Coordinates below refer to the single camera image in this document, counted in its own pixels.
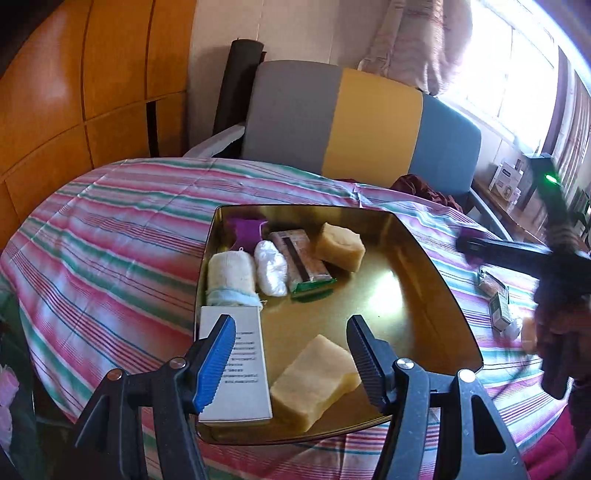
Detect person's right forearm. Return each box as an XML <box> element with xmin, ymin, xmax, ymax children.
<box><xmin>568</xmin><ymin>360</ymin><xmax>591</xmax><ymax>446</ymax></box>

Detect striped tablecloth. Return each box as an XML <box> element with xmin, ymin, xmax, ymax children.
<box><xmin>0</xmin><ymin>157</ymin><xmax>573</xmax><ymax>480</ymax></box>

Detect packet with green end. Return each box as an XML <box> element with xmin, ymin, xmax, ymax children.
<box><xmin>269</xmin><ymin>228</ymin><xmax>338</xmax><ymax>302</ymax></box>

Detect gold metal tray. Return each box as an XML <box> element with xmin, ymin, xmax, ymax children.
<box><xmin>196</xmin><ymin>204</ymin><xmax>484</xmax><ymax>446</ymax></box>

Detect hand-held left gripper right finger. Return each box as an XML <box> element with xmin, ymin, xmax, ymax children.
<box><xmin>347</xmin><ymin>315</ymin><xmax>527</xmax><ymax>480</ymax></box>

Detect bright window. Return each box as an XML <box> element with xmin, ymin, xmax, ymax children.
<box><xmin>443</xmin><ymin>0</ymin><xmax>568</xmax><ymax>153</ymax></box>

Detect grey yellow blue chair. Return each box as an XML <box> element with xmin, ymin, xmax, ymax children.
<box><xmin>182</xmin><ymin>60</ymin><xmax>513</xmax><ymax>241</ymax></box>

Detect green printed small box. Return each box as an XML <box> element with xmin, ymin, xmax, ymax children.
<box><xmin>488</xmin><ymin>286</ymin><xmax>514</xmax><ymax>332</ymax></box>

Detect person's right hand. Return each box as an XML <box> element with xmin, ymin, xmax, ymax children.
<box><xmin>534</xmin><ymin>272</ymin><xmax>591</xmax><ymax>379</ymax></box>

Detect yellow sponge block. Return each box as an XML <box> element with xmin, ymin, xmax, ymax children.
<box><xmin>521</xmin><ymin>318</ymin><xmax>539</xmax><ymax>354</ymax></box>
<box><xmin>315</xmin><ymin>222</ymin><xmax>366</xmax><ymax>273</ymax></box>
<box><xmin>269</xmin><ymin>335</ymin><xmax>362</xmax><ymax>432</ymax></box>

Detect silver printed carton box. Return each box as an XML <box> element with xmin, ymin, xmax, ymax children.
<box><xmin>198</xmin><ymin>305</ymin><xmax>273</xmax><ymax>424</ymax></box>

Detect small purple pouch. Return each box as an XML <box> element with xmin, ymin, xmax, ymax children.
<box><xmin>233</xmin><ymin>217</ymin><xmax>269</xmax><ymax>245</ymax></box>

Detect white carton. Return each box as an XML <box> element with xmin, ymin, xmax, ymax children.
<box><xmin>489</xmin><ymin>159</ymin><xmax>525</xmax><ymax>205</ymax></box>

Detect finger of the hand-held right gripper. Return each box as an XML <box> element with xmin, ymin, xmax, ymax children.
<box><xmin>456</xmin><ymin>234</ymin><xmax>499</xmax><ymax>266</ymax></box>

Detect dark red cloth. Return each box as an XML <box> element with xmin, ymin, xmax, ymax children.
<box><xmin>390</xmin><ymin>174</ymin><xmax>465</xmax><ymax>213</ymax></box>

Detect black rolled mat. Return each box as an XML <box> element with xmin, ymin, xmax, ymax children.
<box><xmin>212</xmin><ymin>39</ymin><xmax>265</xmax><ymax>137</ymax></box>

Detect wooden cabinet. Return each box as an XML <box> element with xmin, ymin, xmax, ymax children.
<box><xmin>0</xmin><ymin>0</ymin><xmax>197</xmax><ymax>245</ymax></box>

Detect red embroidered fabric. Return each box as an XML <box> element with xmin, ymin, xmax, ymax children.
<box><xmin>524</xmin><ymin>406</ymin><xmax>591</xmax><ymax>480</ymax></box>

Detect small tan packet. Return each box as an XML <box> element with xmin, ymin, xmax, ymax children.
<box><xmin>478</xmin><ymin>267</ymin><xmax>506</xmax><ymax>296</ymax></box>

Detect wooden side table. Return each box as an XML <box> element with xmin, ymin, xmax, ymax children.
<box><xmin>471</xmin><ymin>178</ymin><xmax>550</xmax><ymax>244</ymax></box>

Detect white gauze roll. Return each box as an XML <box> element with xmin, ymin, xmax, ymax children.
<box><xmin>205</xmin><ymin>249</ymin><xmax>264</xmax><ymax>308</ymax></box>

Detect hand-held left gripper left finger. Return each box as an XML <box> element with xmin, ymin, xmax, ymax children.
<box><xmin>69</xmin><ymin>315</ymin><xmax>237</xmax><ymax>480</ymax></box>

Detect pink floral cloth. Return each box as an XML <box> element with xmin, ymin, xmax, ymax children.
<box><xmin>0</xmin><ymin>364</ymin><xmax>20</xmax><ymax>444</ymax></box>

